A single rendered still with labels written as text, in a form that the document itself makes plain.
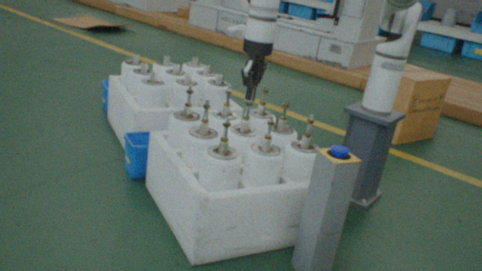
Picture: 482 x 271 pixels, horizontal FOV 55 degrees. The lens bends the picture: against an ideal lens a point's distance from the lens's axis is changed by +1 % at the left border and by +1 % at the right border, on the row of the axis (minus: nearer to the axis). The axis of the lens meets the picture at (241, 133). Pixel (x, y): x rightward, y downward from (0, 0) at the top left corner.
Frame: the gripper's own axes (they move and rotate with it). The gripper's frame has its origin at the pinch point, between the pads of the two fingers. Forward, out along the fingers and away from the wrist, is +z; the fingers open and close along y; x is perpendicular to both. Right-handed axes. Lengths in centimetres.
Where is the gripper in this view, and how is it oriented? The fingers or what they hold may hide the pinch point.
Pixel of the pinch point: (250, 94)
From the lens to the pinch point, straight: 118.1
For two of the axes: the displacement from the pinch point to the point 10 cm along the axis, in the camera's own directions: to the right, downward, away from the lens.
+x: -9.2, -2.6, 3.0
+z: -1.4, 9.2, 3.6
